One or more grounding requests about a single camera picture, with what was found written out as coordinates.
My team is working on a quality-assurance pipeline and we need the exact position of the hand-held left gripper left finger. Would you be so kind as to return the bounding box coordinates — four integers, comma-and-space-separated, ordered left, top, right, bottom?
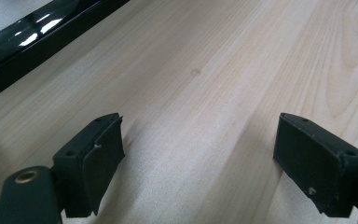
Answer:
52, 112, 126, 218

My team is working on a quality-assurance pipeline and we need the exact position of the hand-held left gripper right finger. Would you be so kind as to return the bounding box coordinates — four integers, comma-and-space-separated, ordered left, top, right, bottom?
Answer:
273, 112, 358, 218

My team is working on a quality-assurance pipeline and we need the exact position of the red and black shoe rack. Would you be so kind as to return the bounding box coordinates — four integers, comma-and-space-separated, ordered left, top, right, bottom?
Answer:
0, 0, 131, 106

